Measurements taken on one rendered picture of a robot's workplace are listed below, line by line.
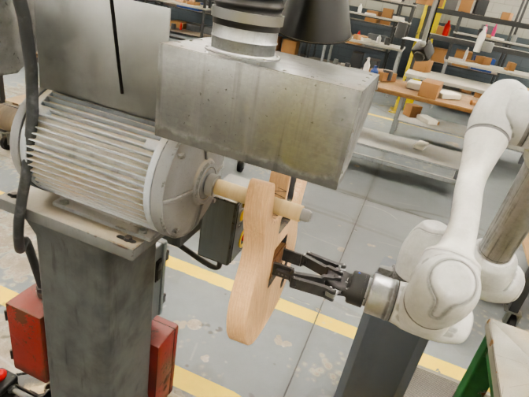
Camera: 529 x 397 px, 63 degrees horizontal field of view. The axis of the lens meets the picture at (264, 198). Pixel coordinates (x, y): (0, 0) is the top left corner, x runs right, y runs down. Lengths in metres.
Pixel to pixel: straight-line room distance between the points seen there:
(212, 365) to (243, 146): 1.64
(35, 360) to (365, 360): 1.16
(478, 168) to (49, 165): 0.93
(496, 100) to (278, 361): 1.56
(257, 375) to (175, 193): 1.48
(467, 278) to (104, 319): 0.78
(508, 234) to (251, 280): 0.85
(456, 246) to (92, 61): 0.73
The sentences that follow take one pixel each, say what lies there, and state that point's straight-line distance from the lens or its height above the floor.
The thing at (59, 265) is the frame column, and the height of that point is 0.98.
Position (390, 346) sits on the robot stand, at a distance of 1.76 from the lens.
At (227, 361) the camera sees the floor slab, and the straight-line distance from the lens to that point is 2.20.
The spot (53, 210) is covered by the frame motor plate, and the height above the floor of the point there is 1.12.
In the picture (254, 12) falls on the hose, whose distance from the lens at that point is 0.64.
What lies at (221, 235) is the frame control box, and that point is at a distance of 1.16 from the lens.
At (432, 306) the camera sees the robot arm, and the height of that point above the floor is 1.20.
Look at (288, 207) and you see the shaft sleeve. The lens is 0.81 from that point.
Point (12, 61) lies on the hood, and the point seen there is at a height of 1.42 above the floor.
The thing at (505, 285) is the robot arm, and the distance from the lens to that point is 1.60.
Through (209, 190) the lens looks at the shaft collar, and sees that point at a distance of 0.85.
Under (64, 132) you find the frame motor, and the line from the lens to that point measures 0.92.
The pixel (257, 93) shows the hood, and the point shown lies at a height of 1.49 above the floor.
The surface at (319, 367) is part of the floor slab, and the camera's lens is 2.28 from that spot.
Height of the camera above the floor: 1.63
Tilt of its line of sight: 27 degrees down
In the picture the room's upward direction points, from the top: 10 degrees clockwise
